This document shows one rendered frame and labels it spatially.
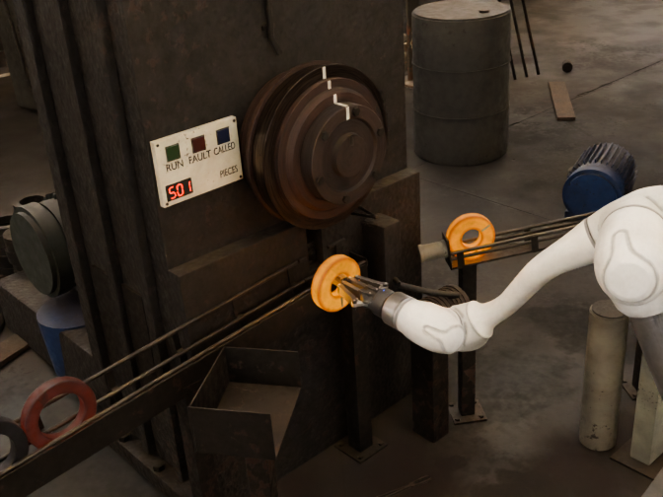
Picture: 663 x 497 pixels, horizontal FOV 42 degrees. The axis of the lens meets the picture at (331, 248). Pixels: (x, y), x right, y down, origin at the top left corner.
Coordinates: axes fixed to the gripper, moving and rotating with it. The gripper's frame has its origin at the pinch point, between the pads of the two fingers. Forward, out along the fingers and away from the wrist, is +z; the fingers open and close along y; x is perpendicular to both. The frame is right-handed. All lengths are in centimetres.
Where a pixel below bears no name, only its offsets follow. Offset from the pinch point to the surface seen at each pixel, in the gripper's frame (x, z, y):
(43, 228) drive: -28, 140, -20
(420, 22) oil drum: -10, 184, 240
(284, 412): -23.7, -9.7, -28.3
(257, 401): -23.9, -1.2, -30.4
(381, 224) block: -5.6, 20.2, 38.2
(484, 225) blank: -10, 1, 66
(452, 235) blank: -12, 7, 58
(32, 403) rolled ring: -9, 21, -79
